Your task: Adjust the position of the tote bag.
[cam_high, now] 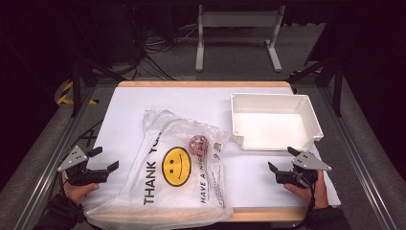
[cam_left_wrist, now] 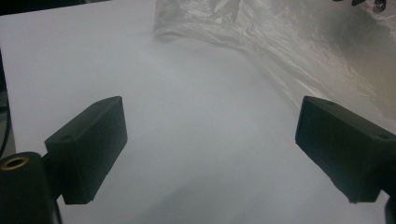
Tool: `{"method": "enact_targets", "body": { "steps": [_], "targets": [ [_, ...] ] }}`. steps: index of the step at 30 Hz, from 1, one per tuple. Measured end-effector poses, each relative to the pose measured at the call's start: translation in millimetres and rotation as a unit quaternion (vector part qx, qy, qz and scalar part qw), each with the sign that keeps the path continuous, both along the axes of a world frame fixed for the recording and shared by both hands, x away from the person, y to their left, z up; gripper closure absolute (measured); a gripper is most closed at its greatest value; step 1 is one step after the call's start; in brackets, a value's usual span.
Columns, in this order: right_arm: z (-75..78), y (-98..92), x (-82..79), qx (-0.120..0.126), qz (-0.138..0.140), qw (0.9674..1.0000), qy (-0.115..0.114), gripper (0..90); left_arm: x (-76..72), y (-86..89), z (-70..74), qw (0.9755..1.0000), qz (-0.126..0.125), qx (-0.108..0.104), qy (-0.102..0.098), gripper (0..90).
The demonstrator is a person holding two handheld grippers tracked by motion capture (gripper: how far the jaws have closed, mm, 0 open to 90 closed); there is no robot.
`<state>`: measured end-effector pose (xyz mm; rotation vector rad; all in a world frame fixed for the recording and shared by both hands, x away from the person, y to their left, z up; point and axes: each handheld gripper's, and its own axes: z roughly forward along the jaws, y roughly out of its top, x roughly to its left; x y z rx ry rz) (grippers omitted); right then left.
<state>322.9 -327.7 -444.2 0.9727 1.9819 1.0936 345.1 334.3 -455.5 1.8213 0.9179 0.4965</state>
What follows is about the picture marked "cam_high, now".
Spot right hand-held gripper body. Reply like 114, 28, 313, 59
276, 150, 333, 189

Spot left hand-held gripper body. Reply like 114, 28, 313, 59
56, 146, 110, 187

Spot white plastic box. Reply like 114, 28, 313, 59
230, 92, 325, 152

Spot clear smiley face plastic bag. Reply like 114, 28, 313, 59
83, 108, 235, 230

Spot red round can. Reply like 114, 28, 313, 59
188, 134, 210, 156

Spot person's left hand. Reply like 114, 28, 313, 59
61, 173, 101, 206

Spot person's right hand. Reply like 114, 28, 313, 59
282, 172, 329, 210

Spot black tape cross mark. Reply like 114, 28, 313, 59
79, 128, 99, 148

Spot white paper sheet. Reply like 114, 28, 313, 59
91, 86, 342, 209

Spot yellow and black hazard tape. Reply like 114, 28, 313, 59
56, 80, 100, 105

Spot black tripod stand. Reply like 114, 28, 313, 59
70, 57, 126, 118
286, 57, 345, 118

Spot grey metal stand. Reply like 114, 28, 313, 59
194, 4, 286, 73

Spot aluminium rail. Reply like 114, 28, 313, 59
12, 86, 97, 230
319, 87, 400, 230

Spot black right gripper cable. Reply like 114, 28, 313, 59
305, 180, 318, 210

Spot bundle of black floor cables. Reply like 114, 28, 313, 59
125, 22, 199, 81

